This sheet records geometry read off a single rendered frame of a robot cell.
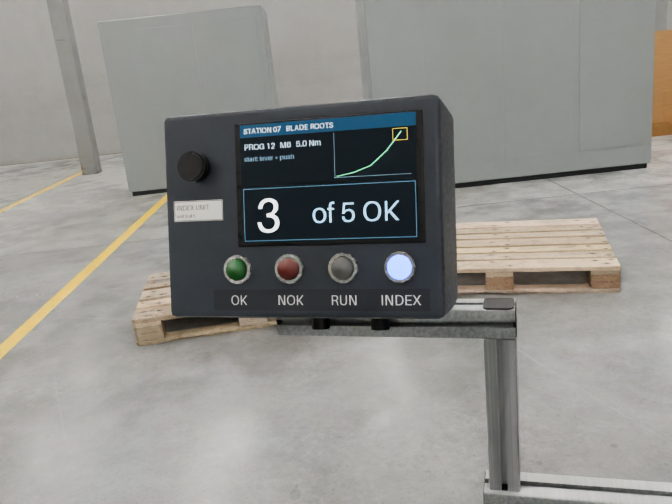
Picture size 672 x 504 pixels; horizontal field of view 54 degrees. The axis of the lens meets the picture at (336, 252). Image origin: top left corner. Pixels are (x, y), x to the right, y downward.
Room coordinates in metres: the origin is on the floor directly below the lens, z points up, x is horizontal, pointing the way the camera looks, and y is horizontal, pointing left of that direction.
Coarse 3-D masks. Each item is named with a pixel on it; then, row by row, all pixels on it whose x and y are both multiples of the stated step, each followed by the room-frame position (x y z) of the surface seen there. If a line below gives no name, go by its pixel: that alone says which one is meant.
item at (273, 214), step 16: (256, 192) 0.59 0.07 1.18; (272, 192) 0.59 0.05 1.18; (288, 192) 0.58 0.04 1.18; (256, 208) 0.59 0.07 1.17; (272, 208) 0.58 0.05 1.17; (288, 208) 0.58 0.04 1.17; (256, 224) 0.59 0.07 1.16; (272, 224) 0.58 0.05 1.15; (288, 224) 0.58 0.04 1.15; (256, 240) 0.58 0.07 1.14; (272, 240) 0.58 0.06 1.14; (288, 240) 0.57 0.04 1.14
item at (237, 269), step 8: (232, 256) 0.58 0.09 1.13; (240, 256) 0.58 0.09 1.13; (224, 264) 0.58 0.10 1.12; (232, 264) 0.58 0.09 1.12; (240, 264) 0.58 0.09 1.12; (248, 264) 0.58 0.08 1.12; (224, 272) 0.58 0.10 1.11; (232, 272) 0.57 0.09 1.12; (240, 272) 0.57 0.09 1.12; (248, 272) 0.58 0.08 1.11; (232, 280) 0.58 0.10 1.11; (240, 280) 0.58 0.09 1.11
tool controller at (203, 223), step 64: (192, 128) 0.63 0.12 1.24; (256, 128) 0.61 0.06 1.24; (320, 128) 0.59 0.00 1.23; (384, 128) 0.57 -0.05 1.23; (448, 128) 0.61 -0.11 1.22; (192, 192) 0.61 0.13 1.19; (320, 192) 0.57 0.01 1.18; (384, 192) 0.56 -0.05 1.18; (448, 192) 0.59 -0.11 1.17; (192, 256) 0.60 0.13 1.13; (256, 256) 0.58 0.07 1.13; (320, 256) 0.56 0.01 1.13; (384, 256) 0.54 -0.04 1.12; (448, 256) 0.56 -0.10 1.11; (320, 320) 0.60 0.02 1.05; (384, 320) 0.59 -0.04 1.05
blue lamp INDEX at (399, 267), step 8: (392, 256) 0.54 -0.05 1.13; (400, 256) 0.53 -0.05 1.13; (408, 256) 0.54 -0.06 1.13; (384, 264) 0.54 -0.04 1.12; (392, 264) 0.53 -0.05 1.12; (400, 264) 0.53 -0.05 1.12; (408, 264) 0.53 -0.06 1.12; (392, 272) 0.53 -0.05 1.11; (400, 272) 0.53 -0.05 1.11; (408, 272) 0.53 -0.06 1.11; (392, 280) 0.53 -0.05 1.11; (400, 280) 0.53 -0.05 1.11
